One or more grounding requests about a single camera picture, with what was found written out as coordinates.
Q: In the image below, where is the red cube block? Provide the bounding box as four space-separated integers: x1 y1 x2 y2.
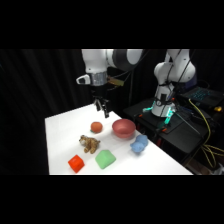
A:
67 154 85 174

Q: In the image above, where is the blue plush toy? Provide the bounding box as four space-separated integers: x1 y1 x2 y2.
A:
129 134 149 155

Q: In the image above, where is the black robot stand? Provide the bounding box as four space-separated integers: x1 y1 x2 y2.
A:
122 97 224 167

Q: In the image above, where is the pink bowl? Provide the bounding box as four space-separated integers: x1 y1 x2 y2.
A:
111 118 137 140

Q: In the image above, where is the green triangle block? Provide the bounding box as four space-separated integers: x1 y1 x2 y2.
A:
94 149 117 170

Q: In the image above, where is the black curtain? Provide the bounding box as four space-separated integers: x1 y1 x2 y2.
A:
0 49 224 176

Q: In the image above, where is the yellow cable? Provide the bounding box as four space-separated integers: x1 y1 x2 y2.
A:
188 98 224 169

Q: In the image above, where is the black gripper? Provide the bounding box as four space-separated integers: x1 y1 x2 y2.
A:
90 84 111 119

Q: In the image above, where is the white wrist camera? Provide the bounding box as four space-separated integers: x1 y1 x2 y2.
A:
75 74 91 86

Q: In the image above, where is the orange round toy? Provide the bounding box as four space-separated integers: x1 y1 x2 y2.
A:
90 121 104 134

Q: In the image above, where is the plush tiger toy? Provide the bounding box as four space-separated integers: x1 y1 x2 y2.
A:
78 134 102 155

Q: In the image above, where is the black laptop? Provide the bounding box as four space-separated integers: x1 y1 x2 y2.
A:
177 85 224 108

